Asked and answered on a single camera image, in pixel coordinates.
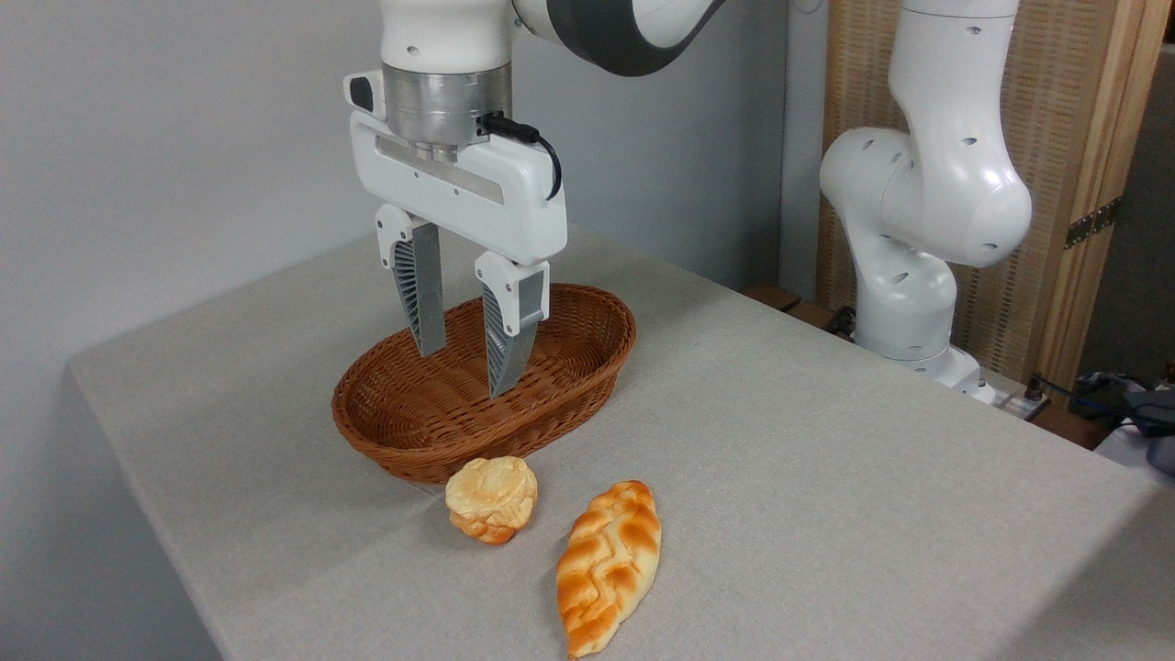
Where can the grey linen tablecloth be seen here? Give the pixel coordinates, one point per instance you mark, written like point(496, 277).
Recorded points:
point(826, 514)

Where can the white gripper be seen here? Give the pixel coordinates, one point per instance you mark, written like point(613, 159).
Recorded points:
point(514, 207)

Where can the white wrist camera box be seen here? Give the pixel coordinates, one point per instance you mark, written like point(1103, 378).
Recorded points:
point(363, 94)

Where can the brown wicker oval basket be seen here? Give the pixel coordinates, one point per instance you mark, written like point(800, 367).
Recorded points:
point(431, 418)

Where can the long braided bread loaf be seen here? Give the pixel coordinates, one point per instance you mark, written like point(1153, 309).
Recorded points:
point(608, 565)

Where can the white power strip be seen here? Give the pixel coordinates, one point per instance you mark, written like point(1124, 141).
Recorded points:
point(1021, 404)

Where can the dark bag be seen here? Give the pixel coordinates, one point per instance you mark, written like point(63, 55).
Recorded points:
point(1138, 408)

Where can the metal screen hinge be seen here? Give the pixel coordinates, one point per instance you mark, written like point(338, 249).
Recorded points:
point(1092, 223)

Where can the round golden bread roll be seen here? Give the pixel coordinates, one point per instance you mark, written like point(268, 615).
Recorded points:
point(492, 498)

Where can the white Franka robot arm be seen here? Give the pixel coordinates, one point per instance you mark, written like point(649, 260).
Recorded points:
point(945, 184)

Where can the wooden rattan folding screen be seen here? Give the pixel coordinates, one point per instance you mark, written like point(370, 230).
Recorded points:
point(1065, 110)

